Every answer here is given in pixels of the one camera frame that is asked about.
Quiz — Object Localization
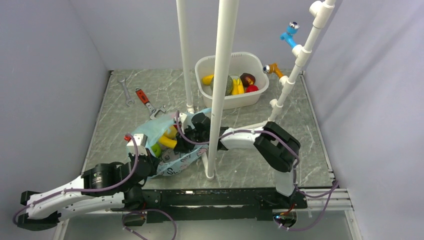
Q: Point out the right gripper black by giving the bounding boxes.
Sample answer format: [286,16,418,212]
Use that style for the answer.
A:
[174,123,209,153]

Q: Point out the light blue plastic bag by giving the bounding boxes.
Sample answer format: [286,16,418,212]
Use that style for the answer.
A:
[131,113,209,180]

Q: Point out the green netted fake melon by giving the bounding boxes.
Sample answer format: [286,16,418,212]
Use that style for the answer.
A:
[210,75,233,96]

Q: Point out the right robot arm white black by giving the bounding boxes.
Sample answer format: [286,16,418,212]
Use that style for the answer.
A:
[173,112,301,208]

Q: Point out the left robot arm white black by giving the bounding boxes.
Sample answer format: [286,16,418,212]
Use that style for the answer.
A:
[12,153,160,231]

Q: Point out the green fake fruit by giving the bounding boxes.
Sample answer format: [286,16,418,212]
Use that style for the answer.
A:
[151,143,162,158]

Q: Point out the red fake apple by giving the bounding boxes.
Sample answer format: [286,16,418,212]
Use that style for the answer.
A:
[245,84,259,93]

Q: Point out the dark brown fake fruit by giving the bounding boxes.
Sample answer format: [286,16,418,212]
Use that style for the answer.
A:
[240,72,256,88]

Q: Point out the silver open-end wrench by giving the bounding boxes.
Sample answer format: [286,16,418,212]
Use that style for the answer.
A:
[117,78,135,107]

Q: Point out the white plastic basket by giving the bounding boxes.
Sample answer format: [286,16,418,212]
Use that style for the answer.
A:
[194,51,270,110]

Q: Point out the orange toy faucet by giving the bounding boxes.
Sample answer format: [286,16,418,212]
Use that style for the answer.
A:
[262,63,284,78]

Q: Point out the blue toy faucet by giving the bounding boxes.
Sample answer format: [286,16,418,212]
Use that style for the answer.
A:
[280,21,300,49]

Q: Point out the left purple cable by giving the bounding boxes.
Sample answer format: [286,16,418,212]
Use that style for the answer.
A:
[12,133,178,240]

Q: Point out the purple cable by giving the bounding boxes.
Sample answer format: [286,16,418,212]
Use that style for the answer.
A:
[174,110,341,233]
[12,133,178,240]

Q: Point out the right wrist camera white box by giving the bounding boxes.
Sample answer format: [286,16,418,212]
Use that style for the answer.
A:
[179,112,195,132]

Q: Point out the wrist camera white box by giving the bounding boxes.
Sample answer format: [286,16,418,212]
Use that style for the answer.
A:
[124,133,148,157]
[179,112,195,132]

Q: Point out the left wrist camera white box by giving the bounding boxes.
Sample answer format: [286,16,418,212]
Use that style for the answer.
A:
[124,133,148,157]

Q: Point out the red handled adjustable wrench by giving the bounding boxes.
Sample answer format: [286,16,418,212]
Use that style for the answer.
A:
[135,87,167,120]

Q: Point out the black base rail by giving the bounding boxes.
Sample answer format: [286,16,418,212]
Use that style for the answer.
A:
[122,186,308,221]

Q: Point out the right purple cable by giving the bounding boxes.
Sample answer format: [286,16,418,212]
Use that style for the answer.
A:
[174,110,341,233]

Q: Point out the white PVC pipe frame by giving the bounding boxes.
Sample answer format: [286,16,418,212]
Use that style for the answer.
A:
[175,0,337,181]

